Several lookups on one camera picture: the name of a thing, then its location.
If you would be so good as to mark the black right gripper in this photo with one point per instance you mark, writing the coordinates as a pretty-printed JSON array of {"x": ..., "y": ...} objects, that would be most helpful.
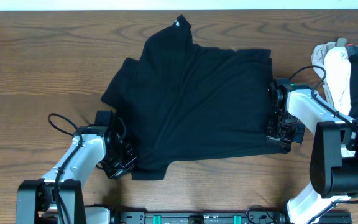
[{"x": 296, "y": 138}]

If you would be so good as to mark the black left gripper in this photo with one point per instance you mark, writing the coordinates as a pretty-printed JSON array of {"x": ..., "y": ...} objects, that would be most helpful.
[{"x": 124, "y": 157}]

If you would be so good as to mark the black t-shirt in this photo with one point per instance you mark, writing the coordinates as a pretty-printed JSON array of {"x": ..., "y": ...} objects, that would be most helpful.
[{"x": 182, "y": 102}]

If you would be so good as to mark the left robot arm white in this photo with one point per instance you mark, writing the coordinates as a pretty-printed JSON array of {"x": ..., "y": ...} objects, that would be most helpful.
[{"x": 57, "y": 196}]

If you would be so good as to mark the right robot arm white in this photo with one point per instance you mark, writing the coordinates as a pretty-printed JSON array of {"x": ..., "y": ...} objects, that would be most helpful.
[{"x": 334, "y": 161}]

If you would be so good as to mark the white crumpled garment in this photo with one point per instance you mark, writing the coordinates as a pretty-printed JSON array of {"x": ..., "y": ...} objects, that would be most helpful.
[{"x": 332, "y": 64}]

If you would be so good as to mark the grey garment with red trim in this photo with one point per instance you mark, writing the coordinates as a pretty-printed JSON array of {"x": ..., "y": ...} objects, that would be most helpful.
[{"x": 350, "y": 48}]

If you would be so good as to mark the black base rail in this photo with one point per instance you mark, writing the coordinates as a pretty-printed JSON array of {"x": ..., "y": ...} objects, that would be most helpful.
[{"x": 254, "y": 215}]

